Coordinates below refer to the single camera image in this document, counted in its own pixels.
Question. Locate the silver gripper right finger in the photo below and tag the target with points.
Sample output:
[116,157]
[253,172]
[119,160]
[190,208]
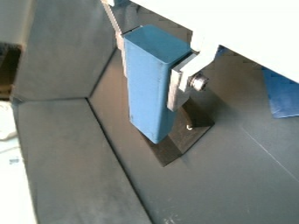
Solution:
[183,72]

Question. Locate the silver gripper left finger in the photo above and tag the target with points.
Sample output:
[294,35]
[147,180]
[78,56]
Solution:
[118,32]

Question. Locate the light blue rectangular block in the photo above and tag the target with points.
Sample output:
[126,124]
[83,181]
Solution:
[152,52]

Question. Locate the black angled fixture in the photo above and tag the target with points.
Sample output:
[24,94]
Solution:
[193,124]

